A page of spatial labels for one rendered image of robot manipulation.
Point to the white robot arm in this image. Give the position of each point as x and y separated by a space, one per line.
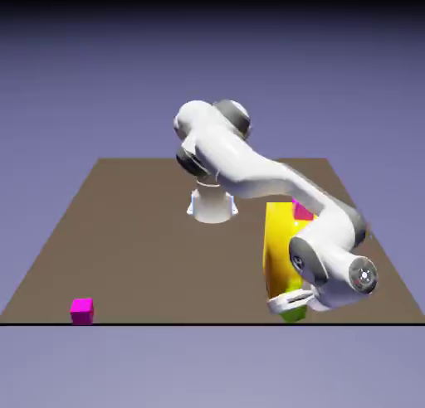
239 156

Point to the small magenta cube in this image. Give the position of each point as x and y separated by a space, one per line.
301 212
82 310

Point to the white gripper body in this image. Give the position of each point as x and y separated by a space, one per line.
289 300

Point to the small green cube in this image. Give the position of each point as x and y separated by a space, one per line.
295 314

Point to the large yellow box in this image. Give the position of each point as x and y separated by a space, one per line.
277 235

